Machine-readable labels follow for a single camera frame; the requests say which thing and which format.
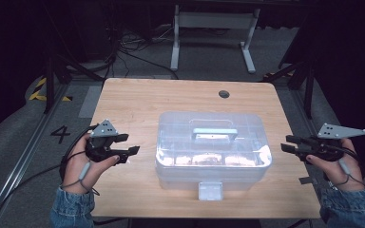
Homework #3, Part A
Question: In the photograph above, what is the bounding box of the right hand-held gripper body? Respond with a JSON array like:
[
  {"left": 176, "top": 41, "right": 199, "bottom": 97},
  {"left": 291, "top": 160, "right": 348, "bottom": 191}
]
[{"left": 301, "top": 123, "right": 365, "bottom": 162}]

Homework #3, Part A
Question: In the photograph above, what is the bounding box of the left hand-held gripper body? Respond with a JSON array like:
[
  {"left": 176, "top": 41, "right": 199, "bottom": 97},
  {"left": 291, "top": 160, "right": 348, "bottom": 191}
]
[{"left": 85, "top": 119, "right": 130, "bottom": 164}]

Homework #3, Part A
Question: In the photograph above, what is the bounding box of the clear plastic storage box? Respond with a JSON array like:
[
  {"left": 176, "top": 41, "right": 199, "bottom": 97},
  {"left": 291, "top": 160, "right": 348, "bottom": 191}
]
[{"left": 154, "top": 110, "right": 274, "bottom": 201}]

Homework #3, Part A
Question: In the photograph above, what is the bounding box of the person's right hand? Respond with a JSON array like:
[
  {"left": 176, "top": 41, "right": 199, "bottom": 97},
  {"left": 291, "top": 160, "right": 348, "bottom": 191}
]
[{"left": 306, "top": 138, "right": 365, "bottom": 193}]

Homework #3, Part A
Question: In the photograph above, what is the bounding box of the person's left hand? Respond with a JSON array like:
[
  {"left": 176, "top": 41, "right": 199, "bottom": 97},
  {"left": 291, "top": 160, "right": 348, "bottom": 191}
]
[{"left": 63, "top": 134, "right": 122, "bottom": 195}]

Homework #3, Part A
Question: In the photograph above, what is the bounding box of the grey floor tape patch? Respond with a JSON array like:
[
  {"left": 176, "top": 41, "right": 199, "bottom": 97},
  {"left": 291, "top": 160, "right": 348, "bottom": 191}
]
[{"left": 78, "top": 85, "right": 103, "bottom": 120}]

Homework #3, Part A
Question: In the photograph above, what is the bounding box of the small dark tape piece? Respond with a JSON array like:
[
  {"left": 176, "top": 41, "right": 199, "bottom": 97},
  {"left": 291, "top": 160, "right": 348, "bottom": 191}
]
[{"left": 298, "top": 176, "right": 316, "bottom": 186}]

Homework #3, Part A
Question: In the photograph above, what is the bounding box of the black tripod stand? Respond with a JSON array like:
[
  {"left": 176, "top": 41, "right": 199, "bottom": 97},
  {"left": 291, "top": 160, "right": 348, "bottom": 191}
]
[
  {"left": 43, "top": 51, "right": 106, "bottom": 115},
  {"left": 261, "top": 59, "right": 318, "bottom": 121}
]

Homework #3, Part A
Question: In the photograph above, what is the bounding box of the yellow black floor tape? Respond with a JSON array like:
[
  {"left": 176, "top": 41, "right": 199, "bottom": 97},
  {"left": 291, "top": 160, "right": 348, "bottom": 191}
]
[{"left": 28, "top": 77, "right": 74, "bottom": 103}]

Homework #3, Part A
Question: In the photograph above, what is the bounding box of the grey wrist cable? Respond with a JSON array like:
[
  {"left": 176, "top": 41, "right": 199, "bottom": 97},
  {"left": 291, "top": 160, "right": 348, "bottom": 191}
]
[
  {"left": 61, "top": 161, "right": 102, "bottom": 197},
  {"left": 327, "top": 157, "right": 365, "bottom": 188}
]

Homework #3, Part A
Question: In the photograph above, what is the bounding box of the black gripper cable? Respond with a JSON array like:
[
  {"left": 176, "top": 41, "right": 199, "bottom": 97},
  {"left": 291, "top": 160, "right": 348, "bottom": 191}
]
[
  {"left": 337, "top": 144, "right": 365, "bottom": 179},
  {"left": 0, "top": 124, "right": 99, "bottom": 228}
]

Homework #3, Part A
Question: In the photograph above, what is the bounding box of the metal floor rail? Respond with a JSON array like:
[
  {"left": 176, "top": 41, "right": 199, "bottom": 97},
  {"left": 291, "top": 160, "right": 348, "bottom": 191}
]
[{"left": 0, "top": 85, "right": 71, "bottom": 228}]

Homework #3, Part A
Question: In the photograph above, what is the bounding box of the bundle of black floor cables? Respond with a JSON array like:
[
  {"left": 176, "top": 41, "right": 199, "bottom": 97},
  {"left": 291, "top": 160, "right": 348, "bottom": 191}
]
[{"left": 103, "top": 25, "right": 180, "bottom": 81}]

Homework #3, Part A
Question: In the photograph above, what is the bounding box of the white metal desk frame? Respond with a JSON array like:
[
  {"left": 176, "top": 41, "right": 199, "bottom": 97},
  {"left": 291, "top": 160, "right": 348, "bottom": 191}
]
[{"left": 169, "top": 4, "right": 261, "bottom": 75}]

